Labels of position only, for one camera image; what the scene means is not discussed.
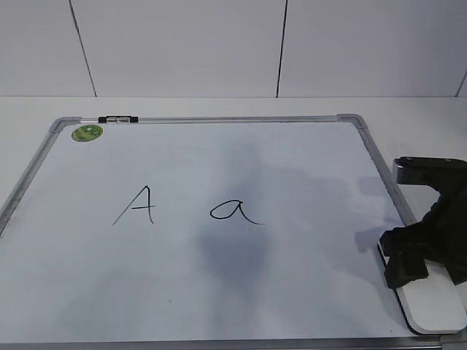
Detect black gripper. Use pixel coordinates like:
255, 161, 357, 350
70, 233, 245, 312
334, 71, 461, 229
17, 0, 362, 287
379, 158, 467, 289

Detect white whiteboard eraser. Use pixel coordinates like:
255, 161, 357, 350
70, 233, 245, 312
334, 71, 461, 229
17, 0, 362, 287
374, 244, 466, 337

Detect round green sticker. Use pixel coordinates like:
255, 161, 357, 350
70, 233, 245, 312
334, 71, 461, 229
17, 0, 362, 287
72, 125, 104, 142

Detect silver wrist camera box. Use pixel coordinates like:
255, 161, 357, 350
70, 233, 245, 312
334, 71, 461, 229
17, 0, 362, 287
393, 157, 447, 187

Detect white board with grey frame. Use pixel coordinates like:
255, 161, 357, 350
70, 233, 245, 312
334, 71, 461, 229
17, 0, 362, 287
1, 114, 466, 349

